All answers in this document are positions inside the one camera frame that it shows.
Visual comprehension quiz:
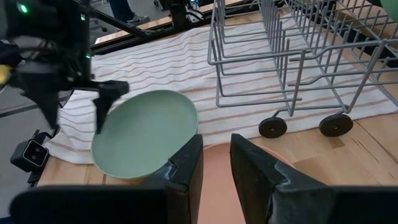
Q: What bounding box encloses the white towel with pink stripes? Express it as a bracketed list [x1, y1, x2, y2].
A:
[43, 14, 398, 164]

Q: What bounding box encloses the pink plate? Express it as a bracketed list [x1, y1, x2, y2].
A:
[197, 142, 296, 224]

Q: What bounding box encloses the black rig frame rail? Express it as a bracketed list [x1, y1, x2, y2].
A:
[79, 0, 259, 56]

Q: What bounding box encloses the pale green plate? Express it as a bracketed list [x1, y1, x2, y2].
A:
[379, 0, 398, 22]
[90, 89, 200, 180]

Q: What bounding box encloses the black table-level camera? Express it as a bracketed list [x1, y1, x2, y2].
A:
[9, 129, 62, 189]

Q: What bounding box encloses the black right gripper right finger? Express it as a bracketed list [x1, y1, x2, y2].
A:
[229, 133, 398, 224]

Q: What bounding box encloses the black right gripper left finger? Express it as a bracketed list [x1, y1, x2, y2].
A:
[9, 133, 205, 224]

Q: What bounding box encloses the person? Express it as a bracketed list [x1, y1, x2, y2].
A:
[108, 0, 151, 27]

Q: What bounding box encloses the grey wire dish rack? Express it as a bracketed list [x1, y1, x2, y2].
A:
[206, 0, 398, 139]

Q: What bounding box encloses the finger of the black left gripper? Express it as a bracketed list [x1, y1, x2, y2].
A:
[23, 88, 61, 130]
[77, 80, 130, 135]

